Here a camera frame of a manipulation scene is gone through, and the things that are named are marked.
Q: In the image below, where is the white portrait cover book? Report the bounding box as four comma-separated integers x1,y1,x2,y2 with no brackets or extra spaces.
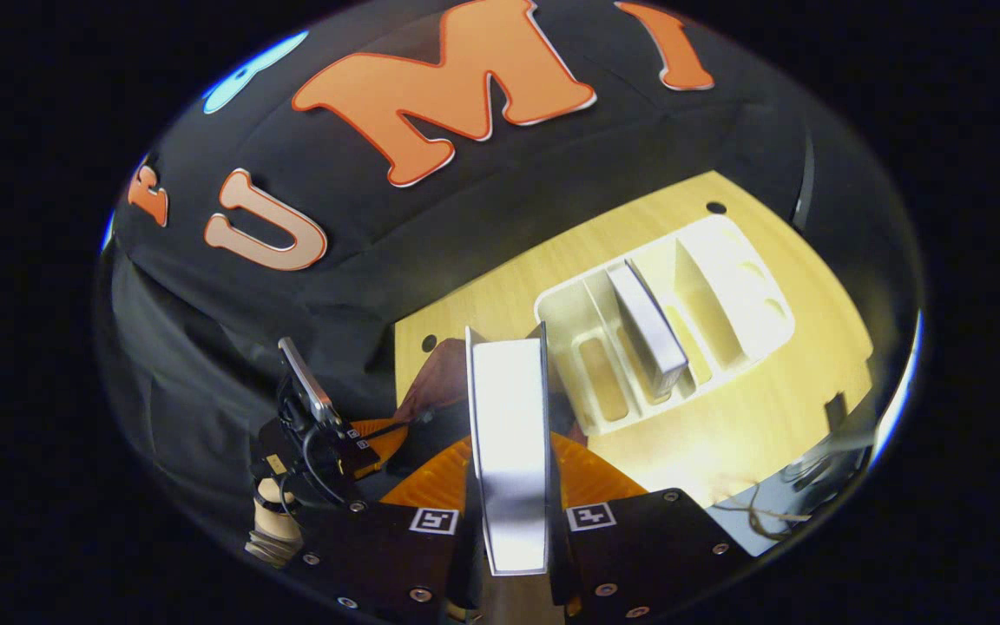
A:
465,323,553,576

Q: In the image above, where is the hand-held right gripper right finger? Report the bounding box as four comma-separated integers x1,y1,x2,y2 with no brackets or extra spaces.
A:
543,432,757,622

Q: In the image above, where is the thin black pole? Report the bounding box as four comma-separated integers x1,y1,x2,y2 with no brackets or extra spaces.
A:
793,135,816,231

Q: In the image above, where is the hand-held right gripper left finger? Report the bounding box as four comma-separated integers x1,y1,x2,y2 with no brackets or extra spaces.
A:
292,434,488,622

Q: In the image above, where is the black backdrop cloth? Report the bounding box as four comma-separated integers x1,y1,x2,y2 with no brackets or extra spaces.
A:
96,0,924,565

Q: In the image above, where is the dark floor cable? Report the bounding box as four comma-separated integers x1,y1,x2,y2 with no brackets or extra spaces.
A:
713,482,813,541

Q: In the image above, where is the blue cover book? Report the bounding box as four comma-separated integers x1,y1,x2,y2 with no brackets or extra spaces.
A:
606,260,690,398

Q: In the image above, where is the white plastic bookshelf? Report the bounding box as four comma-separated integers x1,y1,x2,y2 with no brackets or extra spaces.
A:
535,214,796,437

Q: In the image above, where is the maroon fabric schoolbag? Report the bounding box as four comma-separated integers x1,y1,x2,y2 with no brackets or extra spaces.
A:
396,339,588,452

